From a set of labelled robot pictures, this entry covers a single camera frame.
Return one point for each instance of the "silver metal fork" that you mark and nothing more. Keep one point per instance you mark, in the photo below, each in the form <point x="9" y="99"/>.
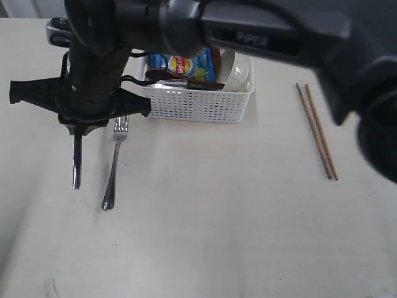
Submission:
<point x="119" y="135"/>

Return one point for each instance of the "white perforated plastic basket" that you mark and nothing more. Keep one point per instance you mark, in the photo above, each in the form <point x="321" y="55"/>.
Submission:
<point x="200" y="105"/>

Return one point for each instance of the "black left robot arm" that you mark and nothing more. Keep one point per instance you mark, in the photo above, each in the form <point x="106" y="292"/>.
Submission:
<point x="353" y="53"/>

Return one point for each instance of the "white ceramic bowl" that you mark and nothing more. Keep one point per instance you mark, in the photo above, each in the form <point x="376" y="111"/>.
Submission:
<point x="234" y="71"/>

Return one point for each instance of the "blue Lay's chips bag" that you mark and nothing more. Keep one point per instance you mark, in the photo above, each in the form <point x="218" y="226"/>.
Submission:
<point x="201" y="67"/>

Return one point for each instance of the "silver metal knife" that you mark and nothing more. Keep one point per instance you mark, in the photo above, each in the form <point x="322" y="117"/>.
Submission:
<point x="77" y="156"/>

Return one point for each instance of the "wooden chopstick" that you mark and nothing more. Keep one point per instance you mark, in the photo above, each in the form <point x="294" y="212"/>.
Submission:
<point x="315" y="133"/>
<point x="321" y="132"/>

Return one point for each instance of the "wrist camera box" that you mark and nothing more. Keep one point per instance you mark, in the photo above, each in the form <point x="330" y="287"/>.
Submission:
<point x="59" y="32"/>

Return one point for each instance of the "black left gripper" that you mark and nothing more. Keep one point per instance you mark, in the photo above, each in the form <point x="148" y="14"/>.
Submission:
<point x="91" y="114"/>

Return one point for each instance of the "white background curtain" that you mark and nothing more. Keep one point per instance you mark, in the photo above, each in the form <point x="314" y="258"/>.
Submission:
<point x="37" y="9"/>

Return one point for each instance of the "stainless steel mug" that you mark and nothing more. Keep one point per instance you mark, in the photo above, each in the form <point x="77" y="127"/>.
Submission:
<point x="173" y="85"/>

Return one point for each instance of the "dark wooden spoon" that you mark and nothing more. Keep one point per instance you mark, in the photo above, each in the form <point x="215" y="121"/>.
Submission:
<point x="157" y="74"/>

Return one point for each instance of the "brown wooden plate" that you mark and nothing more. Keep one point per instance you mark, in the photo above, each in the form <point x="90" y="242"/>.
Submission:
<point x="216" y="58"/>

